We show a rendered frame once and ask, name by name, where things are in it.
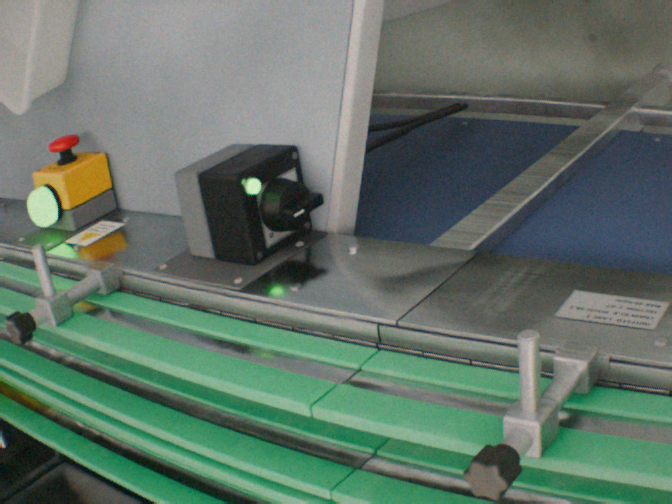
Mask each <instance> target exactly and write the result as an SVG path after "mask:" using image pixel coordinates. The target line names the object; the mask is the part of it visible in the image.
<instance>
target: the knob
mask: <svg viewBox="0 0 672 504"><path fill-rule="evenodd" d="M323 204H324V200H323V195H322V194H321V193H309V190H308V188H307V187H306V186H305V185H304V184H303V183H301V182H298V181H293V180H290V179H287V178H275V179H273V180H271V181H270V182H269V183H268V184H267V186H266V187H265V189H264V191H263V193H262V196H261V200H260V214H261V218H262V220H263V223H264V224H265V226H266V227H267V228H268V229H269V230H271V231H274V232H286V231H298V230H300V229H301V228H302V227H303V226H304V225H305V224H306V222H307V221H308V219H309V216H310V212H311V211H313V210H315V209H316V208H318V207H320V206H321V205H323Z"/></svg>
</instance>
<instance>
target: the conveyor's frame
mask: <svg viewBox="0 0 672 504"><path fill-rule="evenodd" d="M40 227H42V226H39V225H37V224H36V223H35V222H34V221H33V220H32V218H31V216H30V213H29V210H28V201H27V200H17V199H8V198H0V257H2V258H5V259H9V260H13V261H17V262H21V263H25V264H29V265H33V266H36V264H35V260H34V257H33V253H32V248H31V247H26V246H21V245H17V244H13V242H15V241H17V240H19V239H20V238H22V237H24V236H26V235H28V234H29V233H31V232H33V231H35V230H37V229H39V228H40ZM188 248H189V244H188V240H187V235H186V231H185V227H184V222H183V218H182V217H178V216H169V215H159V214H150V213H141V212H131V211H122V210H121V211H120V212H118V213H116V214H114V215H112V216H110V217H109V218H107V219H105V220H103V221H101V222H99V223H97V224H95V225H93V226H92V227H90V228H88V229H86V230H84V231H82V232H81V233H79V234H77V235H75V236H73V237H72V238H70V239H68V240H66V241H65V242H63V243H61V244H60V245H58V246H56V247H54V248H53V249H51V250H49V251H45V250H44V251H45V255H46V259H47V262H48V266H49V269H50V270H53V271H57V272H61V273H65V274H69V275H73V276H77V277H81V278H87V277H88V276H87V272H86V268H87V267H89V266H91V265H93V264H94V263H96V262H98V261H104V262H108V263H113V264H114V265H115V268H116V269H121V270H124V272H125V274H124V275H123V277H124V280H120V279H119V283H120V287H122V288H126V289H130V290H134V291H138V292H143V293H147V294H151V295H155V296H160V297H164V298H168V299H172V300H177V301H181V302H185V303H190V304H194V305H199V306H203V307H207V308H212V309H216V310H221V311H225V312H230V313H234V314H239V315H244V316H248V317H253V318H256V319H262V320H267V321H272V322H276V323H281V324H286V325H291V326H294V327H295V326H296V327H301V328H305V329H310V330H315V331H320V332H325V333H330V334H335V335H341V336H346V337H351V338H356V339H361V340H366V341H372V342H377V343H378V344H379V343H382V344H388V345H393V346H399V347H404V348H410V349H415V350H421V351H424V353H425V352H432V353H438V354H444V355H449V356H455V357H461V358H467V359H472V361H473V360H479V361H485V362H491V363H497V364H503V365H509V366H516V367H519V358H518V340H517V337H518V335H519V334H520V333H521V332H522V331H525V330H535V331H536V332H538V333H539V343H540V370H541V371H547V372H553V356H554V355H555V354H556V349H557V348H561V346H562V345H563V344H564V343H566V342H567V343H574V344H581V345H588V346H595V347H598V348H599V354H605V355H611V361H610V364H609V370H606V369H599V377H598V379H600V380H607V381H613V382H620V383H621V384H620V390H621V389H622V383H627V384H634V385H641V386H647V387H654V388H661V389H668V390H671V394H670V397H672V275H664V274H656V273H648V272H640V271H632V270H625V269H617V268H609V267H601V266H593V265H585V264H577V263H569V262H561V261H553V260H545V259H537V258H529V257H521V256H513V255H505V254H497V253H489V252H480V253H479V251H473V250H464V249H456V248H448V247H440V246H431V245H423V244H415V243H406V242H398V241H389V240H381V239H372V238H364V237H355V236H347V235H338V234H329V233H328V234H326V235H325V236H323V237H322V238H320V239H319V240H317V241H315V242H314V243H312V244H311V245H309V246H308V247H306V248H304V249H303V250H301V251H300V252H298V253H297V254H295V255H293V256H292V257H290V258H289V259H287V260H286V261H284V262H282V263H281V264H279V265H278V266H276V267H275V268H273V269H271V270H270V271H268V272H267V273H265V274H264V275H262V276H260V277H259V278H257V279H256V280H254V281H253V282H251V283H250V284H248V285H246V286H245V287H243V288H242V289H240V290H237V289H232V288H226V287H221V286H216V285H211V284H206V283H201V282H196V281H190V280H185V279H180V278H175V277H170V276H165V275H160V274H155V273H151V272H150V271H151V270H152V269H154V268H156V267H158V266H159V265H161V264H163V263H164V262H166V261H168V260H169V259H171V258H173V257H174V256H176V255H178V254H180V253H181V252H183V251H185V250H186V249H188Z"/></svg>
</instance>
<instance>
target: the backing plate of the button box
mask: <svg viewBox="0 0 672 504"><path fill-rule="evenodd" d="M120 211H121V209H116V210H114V211H112V212H110V213H108V214H106V215H105V216H103V217H101V218H99V219H97V220H95V221H94V222H92V223H90V224H88V225H86V226H84V227H83V228H81V229H79V230H77V231H74V232H73V231H67V230H61V229H55V228H48V227H43V226H42V227H40V228H39V229H37V230H35V231H33V232H31V233H29V234H28V235H26V236H24V237H22V238H20V239H19V240H17V241H15V242H13V244H17V245H21V246H26V247H31V248H32V247H33V246H34V245H37V244H41V245H43V247H44V250H45V251H49V250H51V249H53V248H54V247H56V246H58V245H60V244H61V243H63V242H65V241H66V240H68V239H70V238H72V237H73V236H75V235H77V234H79V233H81V232H82V231H84V230H86V229H88V228H90V227H92V226H93V225H95V224H97V223H99V222H101V221H103V220H105V219H107V218H109V217H110V216H112V215H114V214H116V213H118V212H120Z"/></svg>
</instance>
